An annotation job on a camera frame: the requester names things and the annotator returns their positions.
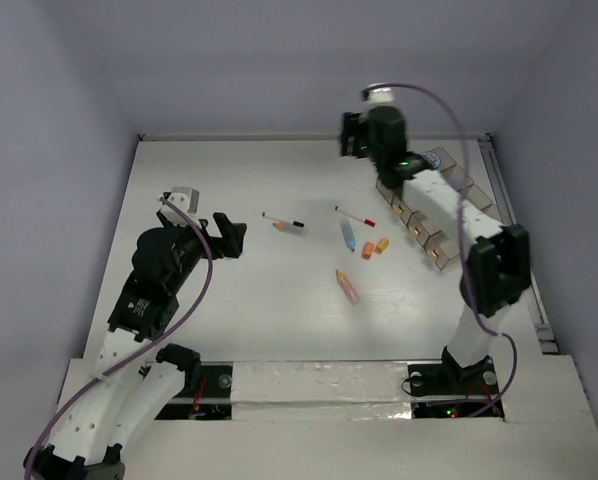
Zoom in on clear pencil shaped eraser case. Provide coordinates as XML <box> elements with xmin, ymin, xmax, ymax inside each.
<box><xmin>273</xmin><ymin>222</ymin><xmax>308</xmax><ymax>237</ymax></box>

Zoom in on black capped white marker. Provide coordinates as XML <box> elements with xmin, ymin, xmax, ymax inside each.
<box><xmin>262</xmin><ymin>212</ymin><xmax>305</xmax><ymax>229</ymax></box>

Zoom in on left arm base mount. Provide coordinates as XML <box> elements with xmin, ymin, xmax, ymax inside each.
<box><xmin>156</xmin><ymin>344</ymin><xmax>233</xmax><ymax>421</ymax></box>

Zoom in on blue pencil shaped highlighter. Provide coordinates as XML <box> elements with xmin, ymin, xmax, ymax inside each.
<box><xmin>340</xmin><ymin>218</ymin><xmax>356</xmax><ymax>253</ymax></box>

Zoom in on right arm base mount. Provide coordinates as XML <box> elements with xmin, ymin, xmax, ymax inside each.
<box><xmin>401</xmin><ymin>349</ymin><xmax>505</xmax><ymax>419</ymax></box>

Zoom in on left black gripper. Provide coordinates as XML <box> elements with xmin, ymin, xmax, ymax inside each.
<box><xmin>160</xmin><ymin>207</ymin><xmax>245</xmax><ymax>293</ymax></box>

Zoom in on red capped white marker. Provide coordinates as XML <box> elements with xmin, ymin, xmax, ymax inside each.
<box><xmin>335</xmin><ymin>206</ymin><xmax>376</xmax><ymax>228</ymax></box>

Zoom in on pink pencil shaped highlighter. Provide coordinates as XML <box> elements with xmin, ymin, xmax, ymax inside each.
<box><xmin>335</xmin><ymin>270</ymin><xmax>360</xmax><ymax>305</ymax></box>

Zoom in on yellow eraser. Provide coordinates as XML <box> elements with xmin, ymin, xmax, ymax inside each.
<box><xmin>375</xmin><ymin>238</ymin><xmax>389</xmax><ymax>254</ymax></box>

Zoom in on orange eraser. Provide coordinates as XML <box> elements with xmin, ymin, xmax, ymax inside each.
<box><xmin>362</xmin><ymin>242</ymin><xmax>375</xmax><ymax>260</ymax></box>

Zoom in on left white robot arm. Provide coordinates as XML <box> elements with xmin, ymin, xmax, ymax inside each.
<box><xmin>23</xmin><ymin>201</ymin><xmax>247</xmax><ymax>479</ymax></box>

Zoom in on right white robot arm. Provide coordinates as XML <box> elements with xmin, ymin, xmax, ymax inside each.
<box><xmin>339</xmin><ymin>102</ymin><xmax>531</xmax><ymax>397</ymax></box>

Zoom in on clear tiered organizer box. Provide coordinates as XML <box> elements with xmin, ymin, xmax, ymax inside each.
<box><xmin>376</xmin><ymin>147</ymin><xmax>503</xmax><ymax>270</ymax></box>

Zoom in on blue lidded jar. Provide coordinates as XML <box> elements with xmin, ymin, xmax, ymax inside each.
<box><xmin>421</xmin><ymin>151</ymin><xmax>443</xmax><ymax>170</ymax></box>

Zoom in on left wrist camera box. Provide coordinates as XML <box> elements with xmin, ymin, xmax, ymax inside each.
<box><xmin>158</xmin><ymin>186</ymin><xmax>200</xmax><ymax>216</ymax></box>

